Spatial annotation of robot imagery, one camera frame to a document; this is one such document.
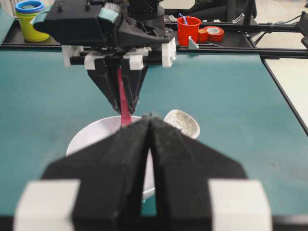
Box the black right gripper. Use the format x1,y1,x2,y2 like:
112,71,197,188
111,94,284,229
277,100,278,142
33,0,177,113

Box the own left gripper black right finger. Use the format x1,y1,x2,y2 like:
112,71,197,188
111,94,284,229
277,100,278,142
150,118,273,231

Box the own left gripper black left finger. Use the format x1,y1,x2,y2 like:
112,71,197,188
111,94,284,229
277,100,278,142
13,115,151,231

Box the red spoon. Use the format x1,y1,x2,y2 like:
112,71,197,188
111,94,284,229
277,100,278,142
117,68,132,127

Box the white bowl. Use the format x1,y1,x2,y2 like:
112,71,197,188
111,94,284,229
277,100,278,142
66,115,155,203

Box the orange block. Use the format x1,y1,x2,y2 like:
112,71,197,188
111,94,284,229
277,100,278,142
197,28,208,43

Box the crackle-glaze ceramic dish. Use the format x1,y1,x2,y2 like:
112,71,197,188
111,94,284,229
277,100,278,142
164,109,200,139

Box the red plastic cup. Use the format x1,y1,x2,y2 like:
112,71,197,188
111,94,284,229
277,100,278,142
177,16,202,47

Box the blue stirrer stick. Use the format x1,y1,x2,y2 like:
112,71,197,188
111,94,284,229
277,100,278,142
179,13,188,25

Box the red tape roll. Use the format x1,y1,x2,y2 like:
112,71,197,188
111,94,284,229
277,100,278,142
204,26,224,42

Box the stacked green blue cups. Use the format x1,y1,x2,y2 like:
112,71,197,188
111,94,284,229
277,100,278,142
15,0,50,42

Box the metal corner bracket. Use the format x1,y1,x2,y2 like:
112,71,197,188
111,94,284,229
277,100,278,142
188,36,199,50

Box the black aluminium frame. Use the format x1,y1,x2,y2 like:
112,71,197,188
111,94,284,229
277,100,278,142
0,0,308,135

